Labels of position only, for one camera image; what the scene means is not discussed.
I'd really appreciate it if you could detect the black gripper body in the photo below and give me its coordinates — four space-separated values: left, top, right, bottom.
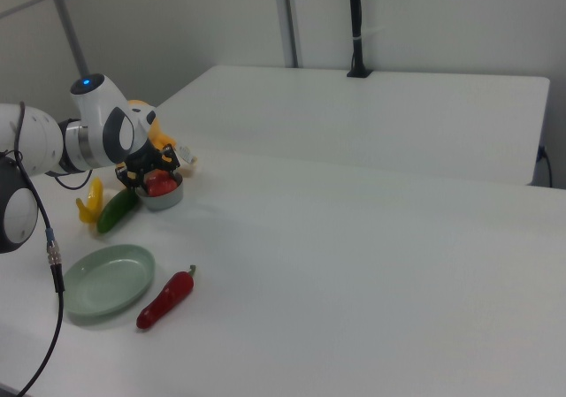
125 144 166 177

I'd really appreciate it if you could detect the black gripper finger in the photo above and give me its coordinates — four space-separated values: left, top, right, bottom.
159 147 183 181
114 164 143 194

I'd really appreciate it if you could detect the red apple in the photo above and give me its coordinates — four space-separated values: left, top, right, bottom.
144 170 177 197

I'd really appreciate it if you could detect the orange plush dinosaur toy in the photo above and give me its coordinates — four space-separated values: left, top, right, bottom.
126 99 198 179

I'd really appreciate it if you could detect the green cucumber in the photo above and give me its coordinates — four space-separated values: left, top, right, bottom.
96 187 139 234

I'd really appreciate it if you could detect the grey round bowl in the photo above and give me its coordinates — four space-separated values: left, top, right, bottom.
135 173 185 212

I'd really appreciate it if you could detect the yellow banana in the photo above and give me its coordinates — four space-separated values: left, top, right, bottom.
74 176 105 225

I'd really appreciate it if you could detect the pale green plate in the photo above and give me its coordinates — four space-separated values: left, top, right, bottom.
63 243 157 318

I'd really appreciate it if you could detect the red chili pepper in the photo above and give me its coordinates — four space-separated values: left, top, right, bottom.
135 263 198 331

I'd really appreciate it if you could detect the white side table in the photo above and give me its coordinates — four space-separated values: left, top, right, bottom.
157 64 551 187

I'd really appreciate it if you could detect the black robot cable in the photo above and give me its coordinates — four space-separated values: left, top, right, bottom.
0 100 67 397

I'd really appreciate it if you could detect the grey aluminium partition post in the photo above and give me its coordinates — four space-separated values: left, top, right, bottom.
280 0 304 69
46 0 92 78

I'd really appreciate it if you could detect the black camera stand pole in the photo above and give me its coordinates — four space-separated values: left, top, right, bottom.
346 0 373 80

